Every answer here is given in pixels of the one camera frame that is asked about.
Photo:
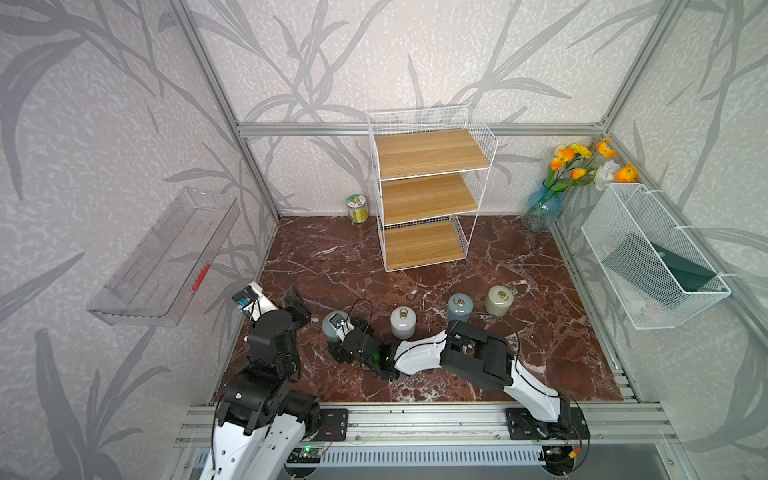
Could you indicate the clear acrylic wall shelf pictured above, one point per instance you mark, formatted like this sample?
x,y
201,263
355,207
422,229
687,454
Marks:
x,y
158,281

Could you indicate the yellow sunflower seed can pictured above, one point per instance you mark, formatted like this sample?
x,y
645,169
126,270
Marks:
x,y
357,208

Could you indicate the orange yellow artificial flowers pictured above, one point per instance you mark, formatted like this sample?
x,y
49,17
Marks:
x,y
577,165

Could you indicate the white wire wall basket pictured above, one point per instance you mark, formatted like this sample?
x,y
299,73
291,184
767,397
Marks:
x,y
626,208

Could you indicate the white tea canister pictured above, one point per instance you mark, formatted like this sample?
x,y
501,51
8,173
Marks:
x,y
403,322

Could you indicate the blue glass vase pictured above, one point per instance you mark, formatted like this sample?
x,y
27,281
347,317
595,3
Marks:
x,y
543,209

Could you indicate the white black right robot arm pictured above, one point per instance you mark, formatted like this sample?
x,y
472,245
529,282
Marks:
x,y
478,356

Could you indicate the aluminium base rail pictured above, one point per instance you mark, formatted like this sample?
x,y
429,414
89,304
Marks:
x,y
485,423

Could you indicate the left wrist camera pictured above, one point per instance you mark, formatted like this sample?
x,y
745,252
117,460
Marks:
x,y
252,301

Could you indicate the dark green box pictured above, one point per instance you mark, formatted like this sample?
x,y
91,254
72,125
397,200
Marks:
x,y
656,270

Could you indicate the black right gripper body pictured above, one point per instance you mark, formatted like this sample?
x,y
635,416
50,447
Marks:
x,y
337,352

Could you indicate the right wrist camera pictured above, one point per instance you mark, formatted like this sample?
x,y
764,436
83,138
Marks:
x,y
341,324

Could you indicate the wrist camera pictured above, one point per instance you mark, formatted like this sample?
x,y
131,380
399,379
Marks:
x,y
252,301
341,324

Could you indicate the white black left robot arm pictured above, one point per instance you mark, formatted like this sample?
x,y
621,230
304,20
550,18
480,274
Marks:
x,y
260,419

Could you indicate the small blue tea canister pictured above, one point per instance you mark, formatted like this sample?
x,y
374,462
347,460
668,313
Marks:
x,y
459,307

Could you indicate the white wire wooden shelf rack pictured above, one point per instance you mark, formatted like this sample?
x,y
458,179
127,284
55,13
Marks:
x,y
432,168

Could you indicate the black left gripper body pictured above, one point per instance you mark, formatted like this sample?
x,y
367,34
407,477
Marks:
x,y
299,311

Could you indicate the beige tea canister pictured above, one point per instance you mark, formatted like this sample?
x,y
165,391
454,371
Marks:
x,y
499,300

